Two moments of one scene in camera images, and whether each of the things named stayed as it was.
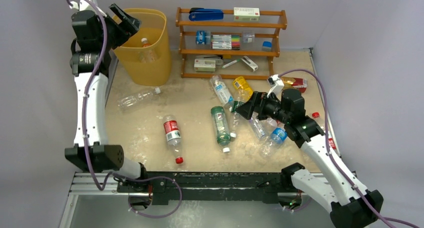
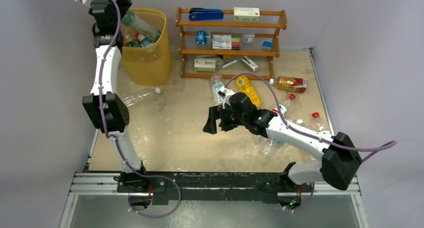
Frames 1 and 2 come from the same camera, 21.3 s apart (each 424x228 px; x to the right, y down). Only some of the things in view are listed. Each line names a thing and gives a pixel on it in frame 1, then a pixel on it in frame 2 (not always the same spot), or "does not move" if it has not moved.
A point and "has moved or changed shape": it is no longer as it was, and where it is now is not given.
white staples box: (205, 65) does not move
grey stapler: (218, 59) does not move
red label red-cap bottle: (173, 135) → (140, 37)
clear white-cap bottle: (128, 101) does not move
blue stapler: (199, 14) does not move
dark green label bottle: (234, 104) has moved or changed shape
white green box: (246, 14) does not move
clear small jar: (248, 37) does not move
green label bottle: (221, 127) → (130, 18)
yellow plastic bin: (145, 58) does not move
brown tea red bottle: (298, 83) does not move
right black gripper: (259, 102) → (224, 118)
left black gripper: (128, 25) → (122, 2)
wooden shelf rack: (229, 44) does not move
